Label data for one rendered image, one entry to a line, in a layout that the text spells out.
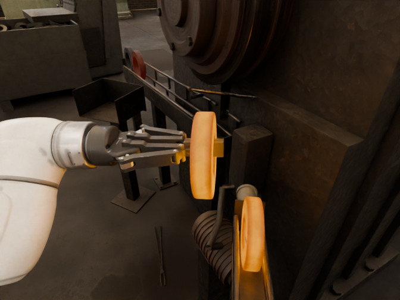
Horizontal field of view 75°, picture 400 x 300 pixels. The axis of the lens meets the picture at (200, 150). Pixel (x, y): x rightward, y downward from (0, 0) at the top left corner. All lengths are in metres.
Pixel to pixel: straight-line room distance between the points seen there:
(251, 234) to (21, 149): 0.44
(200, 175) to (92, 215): 1.33
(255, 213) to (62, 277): 1.13
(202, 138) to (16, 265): 0.35
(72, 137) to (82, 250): 1.11
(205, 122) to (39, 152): 0.29
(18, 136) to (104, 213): 1.19
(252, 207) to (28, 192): 0.41
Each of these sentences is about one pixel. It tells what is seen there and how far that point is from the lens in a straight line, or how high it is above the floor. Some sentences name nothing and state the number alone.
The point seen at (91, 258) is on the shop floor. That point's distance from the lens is 1.51.
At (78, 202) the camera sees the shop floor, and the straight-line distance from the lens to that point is 1.80.
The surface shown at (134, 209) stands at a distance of 1.64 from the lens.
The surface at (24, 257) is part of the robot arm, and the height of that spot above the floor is 0.81.
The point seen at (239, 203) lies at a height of 0.71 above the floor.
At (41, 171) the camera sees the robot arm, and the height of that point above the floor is 0.90.
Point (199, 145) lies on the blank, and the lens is 0.39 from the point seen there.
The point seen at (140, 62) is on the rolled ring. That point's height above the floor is 0.73.
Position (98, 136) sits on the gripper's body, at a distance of 0.48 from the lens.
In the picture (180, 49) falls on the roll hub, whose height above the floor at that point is 1.00.
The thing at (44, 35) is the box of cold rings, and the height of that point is 0.67.
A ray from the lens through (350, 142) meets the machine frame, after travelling 0.66.
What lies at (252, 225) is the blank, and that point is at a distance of 0.53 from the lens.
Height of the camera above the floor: 1.18
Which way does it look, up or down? 35 degrees down
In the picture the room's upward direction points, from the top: straight up
